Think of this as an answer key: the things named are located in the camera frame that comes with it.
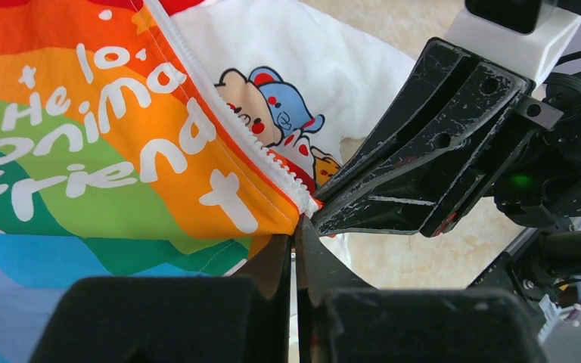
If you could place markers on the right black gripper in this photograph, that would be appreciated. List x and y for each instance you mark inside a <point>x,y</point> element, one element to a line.
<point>446,137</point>

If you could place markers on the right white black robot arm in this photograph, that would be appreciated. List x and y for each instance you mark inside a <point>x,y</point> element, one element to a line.
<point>550,259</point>

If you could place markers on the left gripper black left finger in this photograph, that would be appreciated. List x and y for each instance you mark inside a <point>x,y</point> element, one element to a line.
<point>240,318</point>

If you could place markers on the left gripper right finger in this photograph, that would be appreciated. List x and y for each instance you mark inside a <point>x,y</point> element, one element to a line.
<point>342,318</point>

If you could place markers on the rainbow white red hooded jacket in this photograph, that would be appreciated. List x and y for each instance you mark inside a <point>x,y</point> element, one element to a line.
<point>167,138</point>

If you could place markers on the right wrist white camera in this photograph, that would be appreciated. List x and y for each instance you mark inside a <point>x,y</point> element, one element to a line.
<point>525,37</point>

